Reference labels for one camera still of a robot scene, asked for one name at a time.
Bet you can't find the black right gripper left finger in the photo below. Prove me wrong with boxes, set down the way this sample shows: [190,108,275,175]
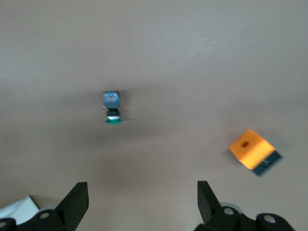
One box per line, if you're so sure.
[0,182,89,231]

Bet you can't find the orange box with black base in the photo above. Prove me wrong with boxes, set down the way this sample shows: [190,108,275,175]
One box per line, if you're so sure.
[228,128,284,179]

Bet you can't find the green push button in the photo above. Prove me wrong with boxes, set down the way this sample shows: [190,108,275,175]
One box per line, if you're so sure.
[102,90,124,126]

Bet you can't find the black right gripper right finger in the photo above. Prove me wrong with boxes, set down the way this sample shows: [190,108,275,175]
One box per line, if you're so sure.
[194,180,296,231]

